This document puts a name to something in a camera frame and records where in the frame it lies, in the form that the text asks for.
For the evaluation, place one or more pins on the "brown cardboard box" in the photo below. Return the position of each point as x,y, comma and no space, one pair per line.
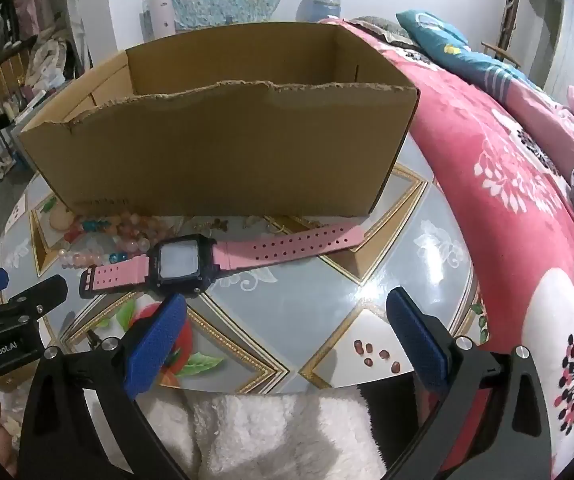
207,160

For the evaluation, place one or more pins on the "wooden chair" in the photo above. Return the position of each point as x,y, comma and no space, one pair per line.
502,54

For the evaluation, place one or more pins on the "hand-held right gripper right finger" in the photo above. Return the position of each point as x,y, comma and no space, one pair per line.
417,340

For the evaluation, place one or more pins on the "white fleece garment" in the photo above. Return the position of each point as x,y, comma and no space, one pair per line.
267,435

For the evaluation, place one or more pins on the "pink quilt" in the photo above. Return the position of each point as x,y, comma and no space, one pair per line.
552,125

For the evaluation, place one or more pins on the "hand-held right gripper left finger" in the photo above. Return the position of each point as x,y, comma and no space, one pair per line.
159,342

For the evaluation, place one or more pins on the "red floral blanket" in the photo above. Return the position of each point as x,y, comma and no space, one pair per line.
492,220

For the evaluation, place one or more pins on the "blue pillow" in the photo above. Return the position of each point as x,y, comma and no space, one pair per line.
467,60

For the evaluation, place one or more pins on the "cluttered storage shelf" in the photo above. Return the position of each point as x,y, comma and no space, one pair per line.
22,60

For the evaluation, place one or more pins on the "grey patterned pillow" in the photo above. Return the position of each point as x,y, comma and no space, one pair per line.
382,30

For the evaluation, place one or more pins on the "black smart watch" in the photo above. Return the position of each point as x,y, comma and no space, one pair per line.
177,262

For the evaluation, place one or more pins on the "blue water bottle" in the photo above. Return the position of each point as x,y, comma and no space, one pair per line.
319,2

